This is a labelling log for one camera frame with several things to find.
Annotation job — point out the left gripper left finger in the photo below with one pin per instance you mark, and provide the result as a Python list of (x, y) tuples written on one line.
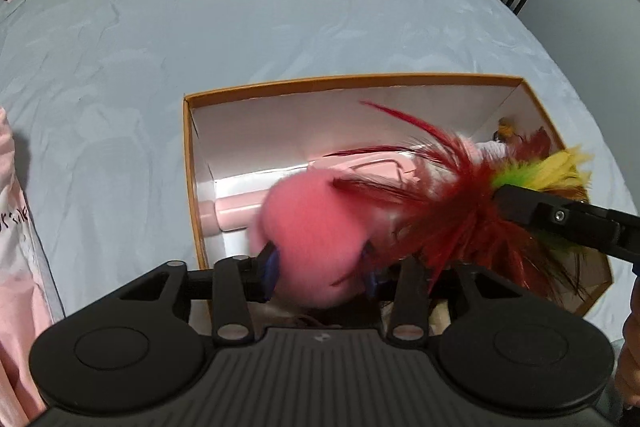
[(238, 282)]

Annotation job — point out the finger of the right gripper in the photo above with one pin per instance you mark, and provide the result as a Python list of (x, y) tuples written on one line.
[(547, 214)]

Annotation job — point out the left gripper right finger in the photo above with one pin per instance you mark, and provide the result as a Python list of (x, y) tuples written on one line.
[(397, 301)]

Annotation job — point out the pink feather pompom toy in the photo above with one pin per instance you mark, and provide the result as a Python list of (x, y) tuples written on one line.
[(452, 218)]

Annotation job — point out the pink selfie stick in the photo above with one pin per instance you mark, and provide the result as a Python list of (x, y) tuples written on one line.
[(309, 194)]

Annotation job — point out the brown bear plush sailor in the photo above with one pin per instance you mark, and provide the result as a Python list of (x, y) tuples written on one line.
[(507, 132)]

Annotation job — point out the person right hand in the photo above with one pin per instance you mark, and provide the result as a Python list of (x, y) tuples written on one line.
[(627, 377)]

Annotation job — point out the pink grey folded quilt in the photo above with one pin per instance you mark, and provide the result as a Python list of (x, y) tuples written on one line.
[(25, 309)]

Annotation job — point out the grey bed sheet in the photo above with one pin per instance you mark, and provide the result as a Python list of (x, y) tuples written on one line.
[(94, 88)]

